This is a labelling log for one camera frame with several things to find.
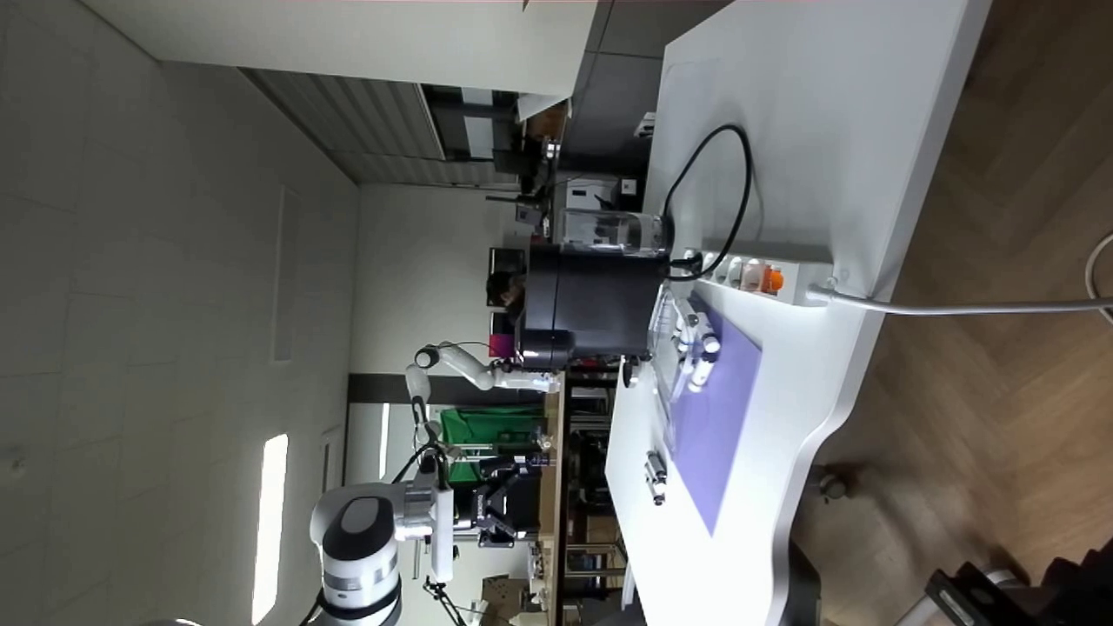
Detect white power strip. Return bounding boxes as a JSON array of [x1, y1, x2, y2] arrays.
[[708, 252, 838, 308]]

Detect wooden shelf rack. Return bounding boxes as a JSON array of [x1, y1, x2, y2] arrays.
[[534, 364, 632, 626]]

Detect purple mat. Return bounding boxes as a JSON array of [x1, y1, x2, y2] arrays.
[[665, 281, 770, 539]]

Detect seated person dark shirt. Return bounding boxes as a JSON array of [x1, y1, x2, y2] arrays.
[[485, 266, 532, 342]]

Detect white power strip cable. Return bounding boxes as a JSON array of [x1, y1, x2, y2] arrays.
[[808, 228, 1113, 322]]

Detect black power cable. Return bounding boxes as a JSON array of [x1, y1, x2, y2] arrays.
[[662, 123, 759, 284]]

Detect grey window blinds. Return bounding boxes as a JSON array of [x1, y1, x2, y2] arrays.
[[243, 66, 471, 192]]

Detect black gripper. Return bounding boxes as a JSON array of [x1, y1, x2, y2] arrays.
[[447, 475, 523, 545]]

